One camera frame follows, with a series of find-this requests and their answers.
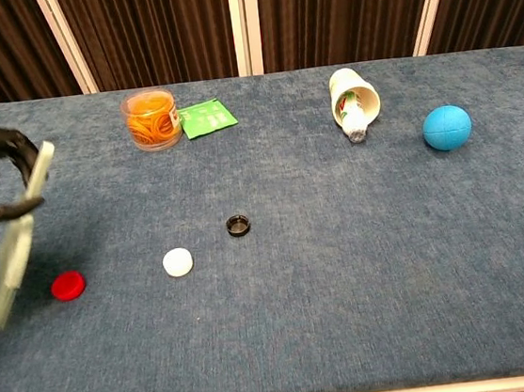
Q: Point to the white plastic utensil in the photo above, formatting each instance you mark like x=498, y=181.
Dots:
x=16, y=243

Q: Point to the red bottle cap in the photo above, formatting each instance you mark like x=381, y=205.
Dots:
x=68, y=286

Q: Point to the white bottle cap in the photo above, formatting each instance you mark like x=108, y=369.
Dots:
x=178, y=262

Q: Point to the small dark ring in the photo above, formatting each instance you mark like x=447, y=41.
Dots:
x=239, y=225

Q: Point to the clear jar orange rubber bands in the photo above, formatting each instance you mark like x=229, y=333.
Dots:
x=151, y=121

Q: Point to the green sachet packet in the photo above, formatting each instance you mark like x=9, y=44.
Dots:
x=208, y=119

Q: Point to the blue table cloth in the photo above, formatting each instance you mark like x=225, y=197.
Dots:
x=302, y=295

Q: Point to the white tube in cup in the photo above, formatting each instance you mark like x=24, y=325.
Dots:
x=355, y=124

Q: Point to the blue ball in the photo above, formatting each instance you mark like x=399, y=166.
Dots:
x=447, y=128

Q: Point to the white double frame post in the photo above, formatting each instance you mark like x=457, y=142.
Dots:
x=245, y=23

